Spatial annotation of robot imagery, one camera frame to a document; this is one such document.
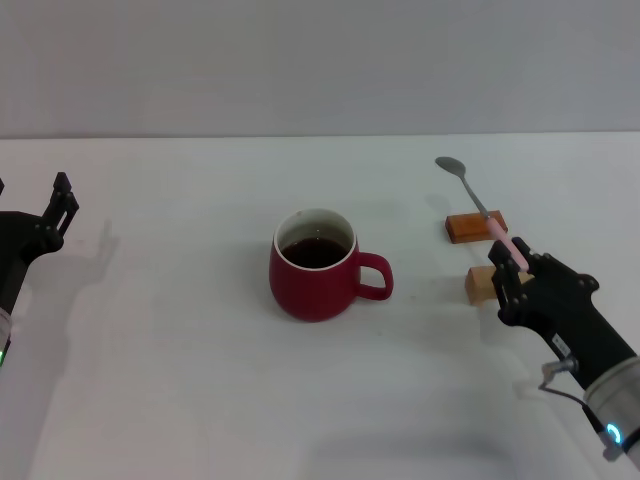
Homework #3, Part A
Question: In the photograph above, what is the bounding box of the light wooden block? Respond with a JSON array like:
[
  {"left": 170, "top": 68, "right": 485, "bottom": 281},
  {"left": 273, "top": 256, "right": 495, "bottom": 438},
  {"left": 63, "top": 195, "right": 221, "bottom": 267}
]
[{"left": 464, "top": 265, "right": 534, "bottom": 307}]

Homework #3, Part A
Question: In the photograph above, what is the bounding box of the dark brown wooden block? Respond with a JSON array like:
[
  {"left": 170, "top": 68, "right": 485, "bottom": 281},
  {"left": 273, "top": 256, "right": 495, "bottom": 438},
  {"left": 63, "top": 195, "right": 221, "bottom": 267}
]
[{"left": 445, "top": 210, "right": 510, "bottom": 245}]

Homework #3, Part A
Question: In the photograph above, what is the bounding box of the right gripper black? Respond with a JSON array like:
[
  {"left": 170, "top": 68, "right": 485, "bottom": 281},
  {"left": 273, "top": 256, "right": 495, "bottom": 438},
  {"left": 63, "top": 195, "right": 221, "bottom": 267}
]
[{"left": 488, "top": 236, "right": 640, "bottom": 392}]

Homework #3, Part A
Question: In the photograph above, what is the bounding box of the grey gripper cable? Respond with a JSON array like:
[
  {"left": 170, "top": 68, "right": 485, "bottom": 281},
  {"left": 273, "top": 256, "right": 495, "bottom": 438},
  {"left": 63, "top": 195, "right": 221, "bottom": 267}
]
[{"left": 538, "top": 355, "right": 622, "bottom": 462}]

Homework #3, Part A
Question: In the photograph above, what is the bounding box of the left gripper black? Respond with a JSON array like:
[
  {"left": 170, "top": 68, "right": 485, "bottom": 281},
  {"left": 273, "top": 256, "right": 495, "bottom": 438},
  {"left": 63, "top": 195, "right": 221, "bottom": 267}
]
[{"left": 0, "top": 172, "right": 81, "bottom": 315}]

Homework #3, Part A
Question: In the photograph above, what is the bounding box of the pink handled metal spoon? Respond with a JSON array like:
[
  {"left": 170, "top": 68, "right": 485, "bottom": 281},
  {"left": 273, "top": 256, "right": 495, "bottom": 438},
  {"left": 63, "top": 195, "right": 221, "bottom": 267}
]
[{"left": 434, "top": 156, "right": 531, "bottom": 274}]

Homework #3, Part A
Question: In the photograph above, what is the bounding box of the red ceramic coffee cup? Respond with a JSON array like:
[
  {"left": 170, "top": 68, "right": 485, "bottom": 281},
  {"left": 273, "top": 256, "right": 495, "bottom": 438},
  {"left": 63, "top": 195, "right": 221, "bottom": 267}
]
[{"left": 268, "top": 208, "right": 394, "bottom": 324}]

